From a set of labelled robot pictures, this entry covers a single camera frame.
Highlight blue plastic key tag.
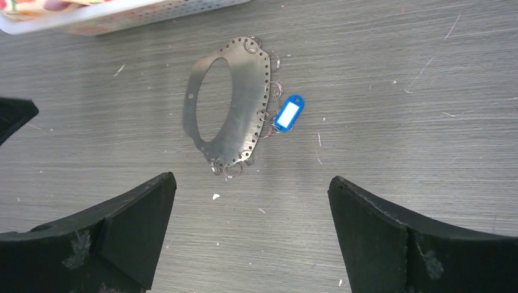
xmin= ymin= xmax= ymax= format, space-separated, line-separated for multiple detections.
xmin=273 ymin=95 xmax=305 ymax=132

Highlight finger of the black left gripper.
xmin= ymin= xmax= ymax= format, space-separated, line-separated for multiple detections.
xmin=0 ymin=97 xmax=39 ymax=145

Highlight orange patterned cloth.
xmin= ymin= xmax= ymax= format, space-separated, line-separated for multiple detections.
xmin=1 ymin=0 xmax=107 ymax=21

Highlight perforated metal key plate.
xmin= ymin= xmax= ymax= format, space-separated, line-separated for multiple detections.
xmin=183 ymin=36 xmax=271 ymax=172

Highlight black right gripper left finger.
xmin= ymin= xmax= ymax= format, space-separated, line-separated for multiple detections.
xmin=1 ymin=172 xmax=177 ymax=292

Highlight white perforated plastic basket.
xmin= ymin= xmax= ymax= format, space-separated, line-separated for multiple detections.
xmin=1 ymin=1 xmax=245 ymax=36

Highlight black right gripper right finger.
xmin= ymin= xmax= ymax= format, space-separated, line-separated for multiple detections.
xmin=328 ymin=176 xmax=517 ymax=292

